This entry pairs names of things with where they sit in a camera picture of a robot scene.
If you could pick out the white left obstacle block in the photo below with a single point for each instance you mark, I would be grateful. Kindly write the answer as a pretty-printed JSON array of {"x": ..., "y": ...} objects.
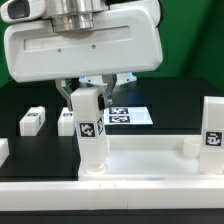
[{"x": 4, "y": 150}]

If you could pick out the white desk top tray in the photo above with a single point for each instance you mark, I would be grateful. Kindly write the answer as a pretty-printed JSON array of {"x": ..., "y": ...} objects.
[{"x": 148, "y": 158}]

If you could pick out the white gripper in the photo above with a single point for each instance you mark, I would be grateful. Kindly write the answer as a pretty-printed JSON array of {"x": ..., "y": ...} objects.
[{"x": 123, "y": 39}]

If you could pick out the white front obstacle rail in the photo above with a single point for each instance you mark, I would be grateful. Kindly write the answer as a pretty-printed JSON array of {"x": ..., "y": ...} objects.
[{"x": 71, "y": 195}]

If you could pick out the fiducial marker sheet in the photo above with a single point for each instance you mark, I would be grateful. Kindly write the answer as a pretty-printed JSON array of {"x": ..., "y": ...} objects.
[{"x": 127, "y": 115}]

